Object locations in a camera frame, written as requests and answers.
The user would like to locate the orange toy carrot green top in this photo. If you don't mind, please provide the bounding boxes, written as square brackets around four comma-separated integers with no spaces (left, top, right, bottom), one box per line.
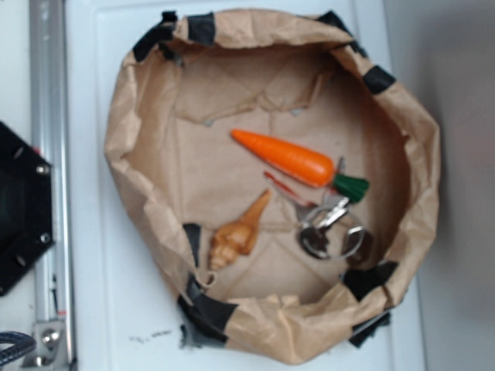
[230,129,370,203]

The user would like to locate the brown paper bag bin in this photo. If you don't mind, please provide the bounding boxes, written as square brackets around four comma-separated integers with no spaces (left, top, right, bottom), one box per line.
[104,9,441,365]

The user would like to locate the brown spiral seashell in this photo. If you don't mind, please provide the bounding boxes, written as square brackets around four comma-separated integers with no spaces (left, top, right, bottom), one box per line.
[208,189,271,271]

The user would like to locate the red thin stick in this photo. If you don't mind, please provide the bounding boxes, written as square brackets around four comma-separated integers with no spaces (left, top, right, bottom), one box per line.
[263,172,311,206]

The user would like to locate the silver keys on ring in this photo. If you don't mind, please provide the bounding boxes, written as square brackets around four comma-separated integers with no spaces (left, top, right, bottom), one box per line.
[270,156,374,267]

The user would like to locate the aluminium extrusion rail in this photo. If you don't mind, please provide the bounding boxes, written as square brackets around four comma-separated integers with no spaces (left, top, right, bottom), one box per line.
[29,1,77,370]

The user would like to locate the black hexagonal robot base plate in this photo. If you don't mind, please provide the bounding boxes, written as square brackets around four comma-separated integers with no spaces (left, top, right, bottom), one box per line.
[1,124,53,296]

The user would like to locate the silver corner bracket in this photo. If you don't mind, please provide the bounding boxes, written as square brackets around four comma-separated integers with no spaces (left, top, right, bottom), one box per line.
[21,320,69,370]

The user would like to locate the grey braided cable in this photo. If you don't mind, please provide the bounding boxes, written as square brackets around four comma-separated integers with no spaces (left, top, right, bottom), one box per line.
[0,330,36,371]

